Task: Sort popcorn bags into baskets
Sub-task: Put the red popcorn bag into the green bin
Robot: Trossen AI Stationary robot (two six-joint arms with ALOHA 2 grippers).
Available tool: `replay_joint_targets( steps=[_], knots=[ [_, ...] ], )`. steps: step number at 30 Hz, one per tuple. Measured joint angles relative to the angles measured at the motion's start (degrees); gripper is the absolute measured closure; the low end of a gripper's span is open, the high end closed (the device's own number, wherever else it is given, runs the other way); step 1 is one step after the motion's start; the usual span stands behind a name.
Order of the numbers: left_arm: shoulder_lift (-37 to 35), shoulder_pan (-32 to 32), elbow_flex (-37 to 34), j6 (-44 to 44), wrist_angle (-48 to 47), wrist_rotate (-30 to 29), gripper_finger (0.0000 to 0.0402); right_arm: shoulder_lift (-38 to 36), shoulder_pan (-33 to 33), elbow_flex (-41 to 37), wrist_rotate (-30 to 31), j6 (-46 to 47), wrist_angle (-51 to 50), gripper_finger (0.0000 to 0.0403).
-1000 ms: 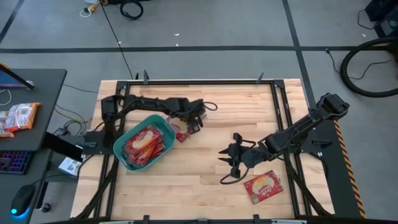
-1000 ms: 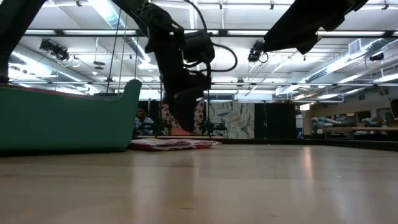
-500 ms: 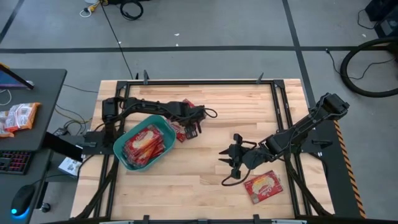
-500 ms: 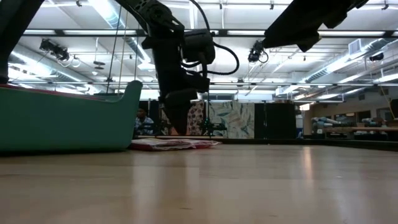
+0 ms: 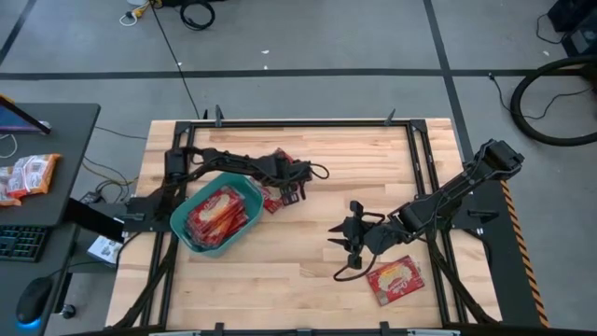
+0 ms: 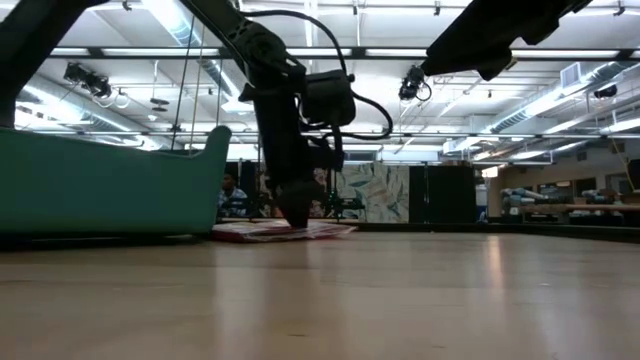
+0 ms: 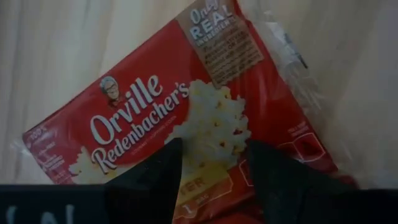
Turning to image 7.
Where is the red Orville Redenbacher's popcorn bag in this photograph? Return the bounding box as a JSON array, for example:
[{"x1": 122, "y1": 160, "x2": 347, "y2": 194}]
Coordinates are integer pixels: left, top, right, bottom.
[{"x1": 12, "y1": 0, "x2": 359, "y2": 224}]

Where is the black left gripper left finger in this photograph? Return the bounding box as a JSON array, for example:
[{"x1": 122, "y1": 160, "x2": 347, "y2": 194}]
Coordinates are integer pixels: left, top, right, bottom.
[{"x1": 0, "y1": 138, "x2": 184, "y2": 224}]

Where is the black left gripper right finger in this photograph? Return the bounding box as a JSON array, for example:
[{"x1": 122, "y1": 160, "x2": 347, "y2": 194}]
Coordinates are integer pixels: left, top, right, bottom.
[{"x1": 247, "y1": 139, "x2": 398, "y2": 224}]

